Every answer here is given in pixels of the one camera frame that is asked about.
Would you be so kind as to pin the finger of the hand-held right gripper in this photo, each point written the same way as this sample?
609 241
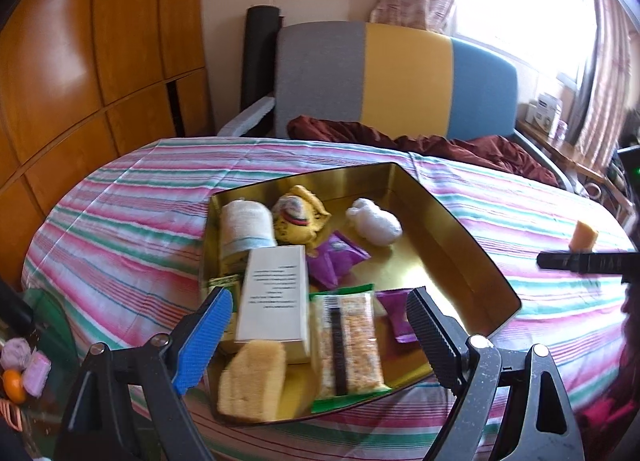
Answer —
585 261

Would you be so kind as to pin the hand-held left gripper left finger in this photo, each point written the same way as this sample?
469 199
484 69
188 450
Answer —
205 341

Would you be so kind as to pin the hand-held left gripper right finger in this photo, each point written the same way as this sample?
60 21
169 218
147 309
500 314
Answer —
435 341

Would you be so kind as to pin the yellow sponge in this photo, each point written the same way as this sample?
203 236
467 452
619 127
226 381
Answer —
255 381
584 237

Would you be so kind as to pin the purple snack packet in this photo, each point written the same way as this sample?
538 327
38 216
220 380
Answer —
335 256
397 318

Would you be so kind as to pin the small green packet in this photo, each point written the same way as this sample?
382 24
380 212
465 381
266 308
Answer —
222 286

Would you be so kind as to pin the small printed cardboard box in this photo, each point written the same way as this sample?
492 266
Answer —
272 301

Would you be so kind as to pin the gold tin box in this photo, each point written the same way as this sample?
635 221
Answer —
440 261

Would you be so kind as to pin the green-edged cracker packet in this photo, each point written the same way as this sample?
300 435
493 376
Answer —
345 351

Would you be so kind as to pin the white towel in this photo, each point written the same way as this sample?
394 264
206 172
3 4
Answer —
247 226

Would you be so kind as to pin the white fluffy bundle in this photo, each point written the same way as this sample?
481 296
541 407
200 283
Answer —
375 221

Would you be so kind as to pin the yellow patterned sock ball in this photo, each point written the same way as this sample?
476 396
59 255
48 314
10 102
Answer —
300 221

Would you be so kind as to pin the wooden side table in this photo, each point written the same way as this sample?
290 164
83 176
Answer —
575 161

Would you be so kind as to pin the striped side curtain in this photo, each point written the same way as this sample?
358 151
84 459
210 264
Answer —
605 91

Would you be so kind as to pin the small purple jar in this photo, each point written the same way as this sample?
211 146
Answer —
561 131

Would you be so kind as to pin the white carton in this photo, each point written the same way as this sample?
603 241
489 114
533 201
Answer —
544 113

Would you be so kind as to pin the striped tablecloth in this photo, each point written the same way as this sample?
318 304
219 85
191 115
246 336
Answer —
125 221

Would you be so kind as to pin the person's red clothing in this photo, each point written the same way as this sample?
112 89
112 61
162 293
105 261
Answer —
615 406

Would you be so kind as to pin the green glass table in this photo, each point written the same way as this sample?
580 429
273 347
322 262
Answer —
55 331

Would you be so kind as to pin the maroon cloth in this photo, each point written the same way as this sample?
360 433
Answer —
475 153

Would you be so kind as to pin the pink packet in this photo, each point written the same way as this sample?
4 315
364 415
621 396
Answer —
37 372

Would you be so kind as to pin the window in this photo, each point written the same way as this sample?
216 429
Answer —
525 6

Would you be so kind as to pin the pale purple wrapped ball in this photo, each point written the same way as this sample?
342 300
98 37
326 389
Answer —
15 353

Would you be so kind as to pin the orange fruit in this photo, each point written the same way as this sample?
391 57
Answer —
12 384

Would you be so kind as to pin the grey yellow blue chair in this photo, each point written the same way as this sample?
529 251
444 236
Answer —
405 81

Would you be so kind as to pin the black rolled mat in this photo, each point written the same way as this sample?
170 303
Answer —
257 56

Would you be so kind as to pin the wooden wardrobe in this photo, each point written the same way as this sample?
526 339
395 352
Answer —
75 66

